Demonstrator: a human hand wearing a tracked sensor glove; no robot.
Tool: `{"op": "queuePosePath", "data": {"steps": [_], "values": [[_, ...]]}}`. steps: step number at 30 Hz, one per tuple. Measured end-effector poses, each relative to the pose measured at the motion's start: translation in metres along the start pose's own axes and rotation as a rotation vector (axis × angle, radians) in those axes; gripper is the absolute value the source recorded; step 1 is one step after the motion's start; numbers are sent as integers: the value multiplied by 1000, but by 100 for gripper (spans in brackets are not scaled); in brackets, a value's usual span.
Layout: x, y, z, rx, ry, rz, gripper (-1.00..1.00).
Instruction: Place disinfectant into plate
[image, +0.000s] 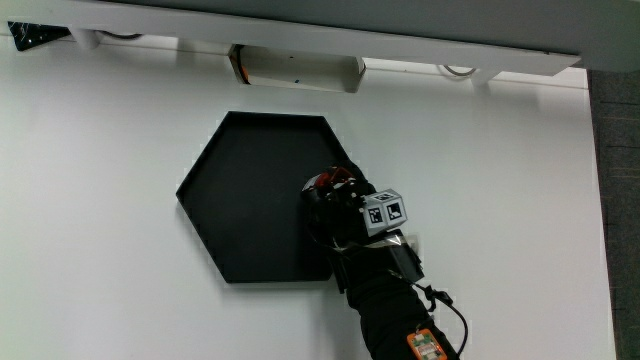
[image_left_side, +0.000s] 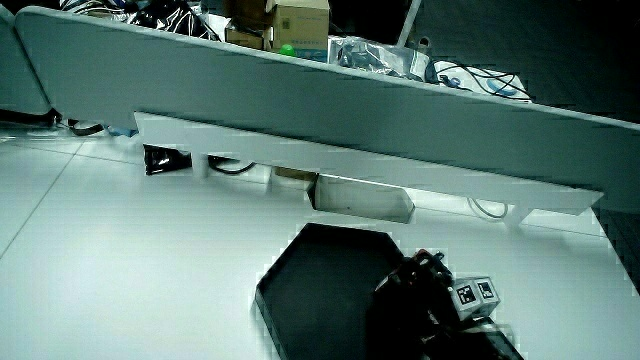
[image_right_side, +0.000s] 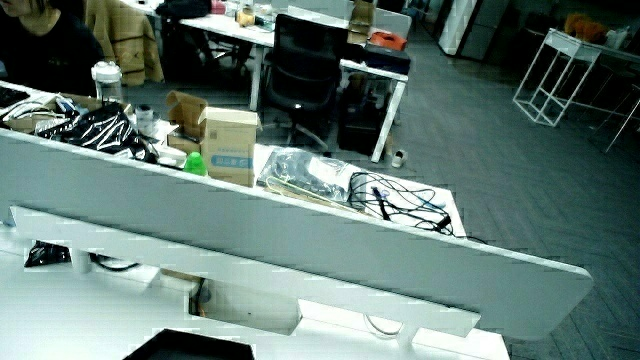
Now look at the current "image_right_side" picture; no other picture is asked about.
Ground black square plate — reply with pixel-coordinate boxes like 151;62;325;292
122;328;256;360

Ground black computer tower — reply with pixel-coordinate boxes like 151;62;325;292
336;87;389;157

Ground white desk partition panel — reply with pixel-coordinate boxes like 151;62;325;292
0;127;595;342

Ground cardboard box with blue label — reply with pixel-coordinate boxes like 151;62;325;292
198;106;262;189

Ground black office chair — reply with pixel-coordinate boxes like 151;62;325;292
262;13;352;152

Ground green bottle cap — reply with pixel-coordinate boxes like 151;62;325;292
182;151;208;177

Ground dark blue case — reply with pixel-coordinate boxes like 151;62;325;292
362;42;412;76

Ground open brown cardboard box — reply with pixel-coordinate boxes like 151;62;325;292
165;90;209;155

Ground orange box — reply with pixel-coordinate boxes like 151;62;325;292
369;31;409;52

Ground small brown cardboard box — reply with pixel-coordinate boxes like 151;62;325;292
346;0;376;46

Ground white background desk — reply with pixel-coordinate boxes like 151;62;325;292
178;3;412;164

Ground yellow round item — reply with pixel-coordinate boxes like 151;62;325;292
235;7;258;28

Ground white cabinet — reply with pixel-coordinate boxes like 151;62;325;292
438;0;512;62

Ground black and white patterned cloth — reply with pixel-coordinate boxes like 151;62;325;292
36;102;159;164

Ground clear bottle with white lid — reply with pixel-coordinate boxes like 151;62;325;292
90;60;124;106

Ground tan jacket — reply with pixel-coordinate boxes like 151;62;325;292
84;0;165;88

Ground small black plastic bag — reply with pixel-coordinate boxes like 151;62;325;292
23;240;73;269

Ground orange fluffy item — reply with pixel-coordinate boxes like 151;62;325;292
564;12;609;44

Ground black keyboard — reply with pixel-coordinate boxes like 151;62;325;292
0;85;32;109

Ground clear plastic bag with cables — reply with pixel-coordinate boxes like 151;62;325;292
256;147;362;204

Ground thin wooden frame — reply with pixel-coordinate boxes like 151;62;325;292
264;175;372;217

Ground tangled black cable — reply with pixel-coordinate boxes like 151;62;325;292
346;171;489;246

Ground black cable loop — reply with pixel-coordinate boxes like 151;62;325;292
88;252;142;273

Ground white metal frame table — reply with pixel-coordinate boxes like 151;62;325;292
512;28;640;154

